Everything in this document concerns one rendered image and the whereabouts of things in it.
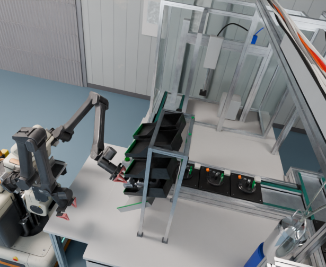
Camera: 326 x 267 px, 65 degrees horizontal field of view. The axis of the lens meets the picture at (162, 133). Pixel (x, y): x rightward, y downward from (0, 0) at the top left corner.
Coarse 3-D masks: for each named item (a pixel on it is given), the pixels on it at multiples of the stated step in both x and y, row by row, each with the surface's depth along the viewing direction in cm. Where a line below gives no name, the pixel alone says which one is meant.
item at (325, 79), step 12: (276, 12) 131; (288, 24) 113; (288, 36) 102; (300, 36) 103; (300, 48) 92; (312, 48) 90; (312, 60) 83; (324, 60) 81; (312, 72) 76; (324, 72) 77; (324, 84) 70; (324, 96) 67
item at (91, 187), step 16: (112, 160) 217; (80, 176) 200; (96, 176) 202; (80, 192) 189; (96, 192) 190; (80, 208) 179; (96, 208) 180; (48, 224) 167; (64, 224) 168; (80, 224) 170; (96, 224) 171; (80, 240) 162
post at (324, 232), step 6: (324, 228) 144; (318, 234) 148; (324, 234) 143; (312, 240) 153; (318, 240) 148; (324, 240) 146; (306, 246) 158; (312, 246) 152; (318, 246) 151; (300, 252) 163; (306, 252) 157; (312, 252) 156; (294, 258) 168; (300, 258) 162; (306, 258) 161
